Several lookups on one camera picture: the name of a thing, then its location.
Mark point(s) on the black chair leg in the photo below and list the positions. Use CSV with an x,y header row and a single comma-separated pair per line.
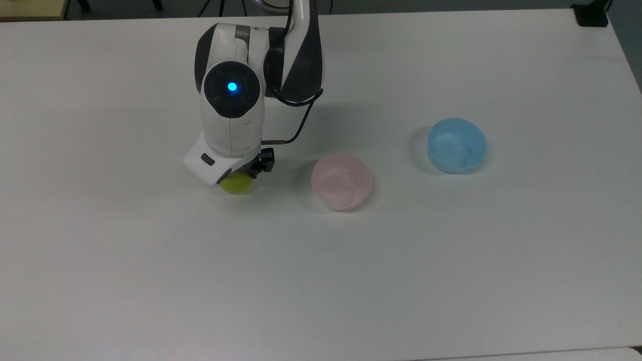
x,y
84,5
157,4

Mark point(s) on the green pear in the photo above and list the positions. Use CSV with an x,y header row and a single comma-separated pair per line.
x,y
237,184

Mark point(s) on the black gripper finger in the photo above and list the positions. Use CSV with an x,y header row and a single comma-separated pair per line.
x,y
265,160

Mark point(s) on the wooden furniture piece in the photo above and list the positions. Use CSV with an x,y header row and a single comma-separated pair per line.
x,y
31,8

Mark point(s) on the black table clamp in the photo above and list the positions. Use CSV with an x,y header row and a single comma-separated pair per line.
x,y
592,13

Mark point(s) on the blue plastic bowl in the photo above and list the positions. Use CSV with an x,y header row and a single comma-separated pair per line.
x,y
457,145

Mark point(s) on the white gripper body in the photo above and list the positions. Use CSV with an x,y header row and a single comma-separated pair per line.
x,y
208,168

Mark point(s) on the pink plastic bowl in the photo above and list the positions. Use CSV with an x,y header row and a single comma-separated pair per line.
x,y
341,181

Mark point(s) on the black tripod legs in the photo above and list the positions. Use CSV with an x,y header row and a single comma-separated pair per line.
x,y
208,7

